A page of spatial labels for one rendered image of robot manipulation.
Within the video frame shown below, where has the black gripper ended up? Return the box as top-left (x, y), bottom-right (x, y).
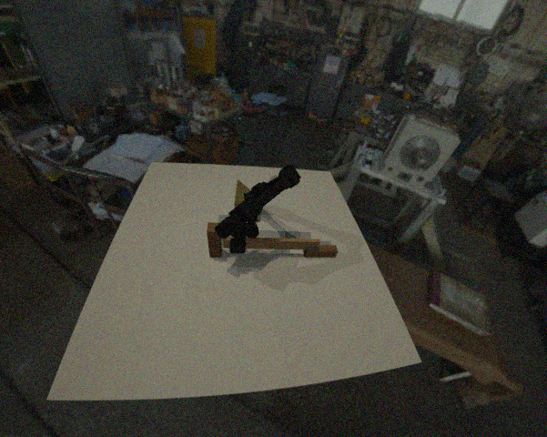
top-left (229, 227), bottom-right (246, 253)

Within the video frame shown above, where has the long wooden rail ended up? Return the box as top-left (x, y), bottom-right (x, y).
top-left (222, 237), bottom-right (320, 249)

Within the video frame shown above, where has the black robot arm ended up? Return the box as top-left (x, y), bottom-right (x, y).
top-left (215, 165), bottom-right (301, 239)

